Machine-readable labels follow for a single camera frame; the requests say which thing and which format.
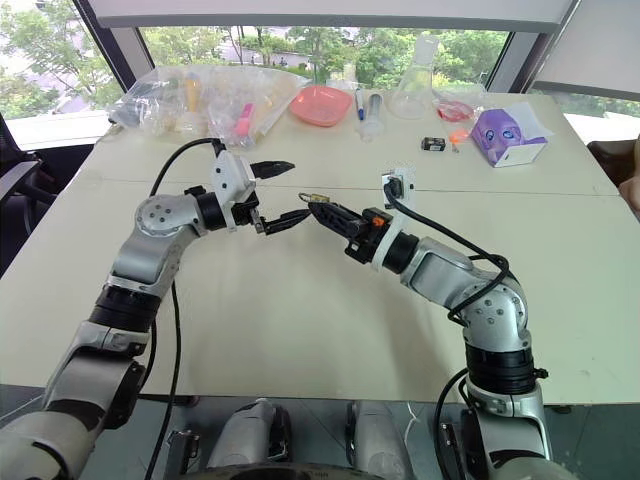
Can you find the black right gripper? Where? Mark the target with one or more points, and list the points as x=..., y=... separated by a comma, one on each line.
x=367, y=237

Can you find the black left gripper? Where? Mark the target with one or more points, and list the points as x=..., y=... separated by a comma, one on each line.
x=244, y=209

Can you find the brass padlock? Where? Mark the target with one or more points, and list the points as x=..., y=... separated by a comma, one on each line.
x=319, y=198

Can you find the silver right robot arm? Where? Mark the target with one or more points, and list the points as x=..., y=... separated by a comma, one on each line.
x=480, y=310

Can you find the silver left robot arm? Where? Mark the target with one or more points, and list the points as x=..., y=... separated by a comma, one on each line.
x=145, y=260

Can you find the dark rounded robot base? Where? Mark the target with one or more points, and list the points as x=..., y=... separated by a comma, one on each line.
x=275, y=472

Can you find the clear bag with pink bottle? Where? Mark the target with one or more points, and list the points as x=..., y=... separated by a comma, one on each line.
x=245, y=112

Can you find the pink plastic tray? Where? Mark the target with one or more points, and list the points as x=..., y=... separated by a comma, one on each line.
x=320, y=105

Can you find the clear plastic syringe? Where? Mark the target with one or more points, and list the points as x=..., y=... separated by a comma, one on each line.
x=372, y=115

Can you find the white blue marker pen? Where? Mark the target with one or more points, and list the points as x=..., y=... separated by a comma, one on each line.
x=359, y=106

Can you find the small black box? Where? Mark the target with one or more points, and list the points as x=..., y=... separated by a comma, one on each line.
x=434, y=144

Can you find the small clear glass beaker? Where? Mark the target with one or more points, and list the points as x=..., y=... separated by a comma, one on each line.
x=345, y=79

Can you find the yellow plastic bottle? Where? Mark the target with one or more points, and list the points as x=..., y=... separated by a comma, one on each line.
x=191, y=91

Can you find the small orange clip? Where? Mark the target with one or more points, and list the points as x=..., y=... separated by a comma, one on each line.
x=456, y=136

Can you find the clear glass conical flask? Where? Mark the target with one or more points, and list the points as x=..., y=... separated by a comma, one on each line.
x=412, y=95

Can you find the clear bag with pink item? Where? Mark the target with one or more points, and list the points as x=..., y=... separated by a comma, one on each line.
x=455, y=109

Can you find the clear bag with dark contents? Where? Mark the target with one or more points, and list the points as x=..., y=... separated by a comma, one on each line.
x=145, y=102

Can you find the purple white tissue box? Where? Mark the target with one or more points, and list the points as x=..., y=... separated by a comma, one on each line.
x=505, y=137

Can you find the white roller blind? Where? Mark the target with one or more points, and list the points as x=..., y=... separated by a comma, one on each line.
x=325, y=11

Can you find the dark window pillar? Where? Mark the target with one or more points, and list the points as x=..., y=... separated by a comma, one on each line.
x=520, y=55
x=117, y=47

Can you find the silver rounded robot leg shell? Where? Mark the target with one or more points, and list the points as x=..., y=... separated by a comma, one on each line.
x=245, y=435
x=375, y=440

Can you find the black office chair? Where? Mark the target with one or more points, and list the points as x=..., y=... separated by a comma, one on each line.
x=20, y=185

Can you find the brown chair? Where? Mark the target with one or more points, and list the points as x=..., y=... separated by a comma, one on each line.
x=612, y=160

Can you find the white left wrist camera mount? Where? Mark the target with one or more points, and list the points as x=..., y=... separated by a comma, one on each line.
x=227, y=180

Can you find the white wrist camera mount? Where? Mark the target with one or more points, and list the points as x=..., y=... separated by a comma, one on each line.
x=227, y=180
x=398, y=181

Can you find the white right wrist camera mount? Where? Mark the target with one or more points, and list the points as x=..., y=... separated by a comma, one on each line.
x=398, y=181

